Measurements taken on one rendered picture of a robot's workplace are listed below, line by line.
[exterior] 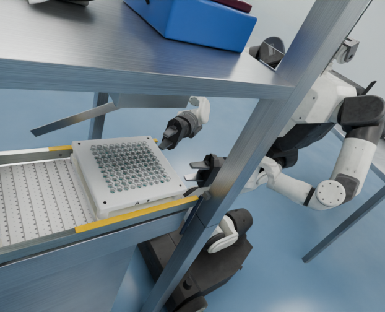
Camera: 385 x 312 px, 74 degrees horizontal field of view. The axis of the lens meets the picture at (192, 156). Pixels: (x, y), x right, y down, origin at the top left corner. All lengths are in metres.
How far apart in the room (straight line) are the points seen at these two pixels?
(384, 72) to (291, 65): 4.72
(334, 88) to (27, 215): 0.92
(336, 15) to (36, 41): 0.45
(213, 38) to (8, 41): 0.34
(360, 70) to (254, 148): 4.78
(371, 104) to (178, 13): 0.66
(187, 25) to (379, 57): 4.90
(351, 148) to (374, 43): 4.48
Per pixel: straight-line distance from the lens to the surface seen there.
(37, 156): 0.80
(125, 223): 0.67
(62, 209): 0.71
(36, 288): 0.89
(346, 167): 0.89
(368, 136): 0.92
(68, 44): 0.34
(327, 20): 0.55
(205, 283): 1.48
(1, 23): 0.36
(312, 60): 0.55
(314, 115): 0.95
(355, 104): 0.95
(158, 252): 1.44
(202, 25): 0.51
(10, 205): 0.72
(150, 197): 0.67
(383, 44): 5.30
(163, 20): 0.49
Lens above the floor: 1.39
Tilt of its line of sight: 35 degrees down
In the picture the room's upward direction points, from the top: 25 degrees clockwise
